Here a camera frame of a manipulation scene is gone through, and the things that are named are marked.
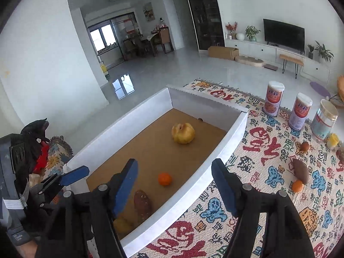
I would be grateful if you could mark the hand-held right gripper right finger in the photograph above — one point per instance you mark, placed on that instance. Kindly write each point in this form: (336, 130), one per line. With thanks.
(225, 190)

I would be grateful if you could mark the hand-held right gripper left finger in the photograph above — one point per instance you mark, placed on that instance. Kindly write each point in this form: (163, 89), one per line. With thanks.
(126, 190)

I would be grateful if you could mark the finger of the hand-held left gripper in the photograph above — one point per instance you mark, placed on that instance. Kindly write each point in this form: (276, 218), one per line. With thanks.
(76, 174)

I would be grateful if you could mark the purple sweet potato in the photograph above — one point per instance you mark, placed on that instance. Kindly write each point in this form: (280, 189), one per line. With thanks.
(300, 170)
(142, 205)

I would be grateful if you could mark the brown pear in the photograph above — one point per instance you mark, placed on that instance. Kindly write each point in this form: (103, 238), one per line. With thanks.
(123, 224)

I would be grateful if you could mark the small tangerine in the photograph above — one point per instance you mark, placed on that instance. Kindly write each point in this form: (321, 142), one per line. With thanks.
(297, 186)
(164, 179)

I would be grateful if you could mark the white cardboard box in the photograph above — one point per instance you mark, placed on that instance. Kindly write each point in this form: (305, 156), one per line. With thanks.
(150, 145)

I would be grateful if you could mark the yellow apple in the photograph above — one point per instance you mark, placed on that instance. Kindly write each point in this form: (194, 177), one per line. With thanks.
(183, 132)

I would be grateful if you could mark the person's left forearm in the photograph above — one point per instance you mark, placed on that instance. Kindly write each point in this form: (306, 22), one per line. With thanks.
(25, 250)

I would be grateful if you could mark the black and red cloth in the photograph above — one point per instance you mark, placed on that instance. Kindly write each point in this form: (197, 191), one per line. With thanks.
(36, 139)

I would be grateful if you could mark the printed woven blanket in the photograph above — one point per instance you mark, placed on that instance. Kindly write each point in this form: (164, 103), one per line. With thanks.
(268, 207)

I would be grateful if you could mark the small brown fruit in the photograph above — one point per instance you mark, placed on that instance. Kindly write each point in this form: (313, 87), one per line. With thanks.
(304, 146)

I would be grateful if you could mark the pink tin can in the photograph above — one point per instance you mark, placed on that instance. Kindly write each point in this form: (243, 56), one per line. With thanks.
(300, 114)
(274, 98)

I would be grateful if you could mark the yellow floor object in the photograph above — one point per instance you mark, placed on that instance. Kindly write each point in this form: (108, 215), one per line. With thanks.
(103, 68)

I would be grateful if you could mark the small yellow lid jar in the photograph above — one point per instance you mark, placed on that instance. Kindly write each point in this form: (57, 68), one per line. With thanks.
(333, 141)

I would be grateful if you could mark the glass jar with gold lid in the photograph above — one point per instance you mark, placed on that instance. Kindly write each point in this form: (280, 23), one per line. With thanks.
(323, 123)

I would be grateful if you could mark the grey floor mat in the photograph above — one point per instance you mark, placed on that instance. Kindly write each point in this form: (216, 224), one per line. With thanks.
(271, 67)

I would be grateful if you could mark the beige floor mat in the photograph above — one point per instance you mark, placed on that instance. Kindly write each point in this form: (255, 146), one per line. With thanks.
(250, 60)

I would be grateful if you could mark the brown cardboard box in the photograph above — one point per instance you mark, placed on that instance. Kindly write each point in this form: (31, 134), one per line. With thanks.
(223, 52)

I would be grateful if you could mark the dining table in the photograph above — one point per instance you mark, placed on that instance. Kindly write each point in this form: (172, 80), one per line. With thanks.
(137, 44)

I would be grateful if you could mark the white television cabinet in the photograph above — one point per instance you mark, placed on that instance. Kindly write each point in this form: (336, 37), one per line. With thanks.
(276, 55)

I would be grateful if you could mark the wooden bench with metal legs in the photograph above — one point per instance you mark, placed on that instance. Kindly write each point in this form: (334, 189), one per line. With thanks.
(291, 60)

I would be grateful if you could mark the orange lounge chair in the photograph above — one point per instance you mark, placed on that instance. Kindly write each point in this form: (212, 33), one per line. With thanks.
(340, 87)

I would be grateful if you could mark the white round vase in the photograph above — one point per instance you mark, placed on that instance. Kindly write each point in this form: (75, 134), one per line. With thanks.
(240, 36)

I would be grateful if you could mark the wooden dining chair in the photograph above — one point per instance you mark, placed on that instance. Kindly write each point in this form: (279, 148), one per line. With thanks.
(164, 38)

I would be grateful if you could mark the green potted plant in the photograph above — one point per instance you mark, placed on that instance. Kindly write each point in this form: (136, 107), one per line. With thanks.
(252, 32)

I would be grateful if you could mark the red flower plant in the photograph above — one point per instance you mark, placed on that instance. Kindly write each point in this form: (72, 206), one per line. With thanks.
(231, 28)

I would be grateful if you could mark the small dark potted plant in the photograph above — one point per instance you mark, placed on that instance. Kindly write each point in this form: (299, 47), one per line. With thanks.
(311, 51)

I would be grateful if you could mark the black television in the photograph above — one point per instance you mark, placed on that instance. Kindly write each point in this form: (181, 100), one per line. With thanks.
(284, 35)

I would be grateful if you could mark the leafy potted plant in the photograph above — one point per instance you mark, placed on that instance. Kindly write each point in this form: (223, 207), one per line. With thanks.
(324, 51)

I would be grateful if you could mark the dark glass cabinet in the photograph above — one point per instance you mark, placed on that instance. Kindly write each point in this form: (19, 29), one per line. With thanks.
(204, 13)

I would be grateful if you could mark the wall painting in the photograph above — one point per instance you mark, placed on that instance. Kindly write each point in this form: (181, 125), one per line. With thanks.
(148, 11)

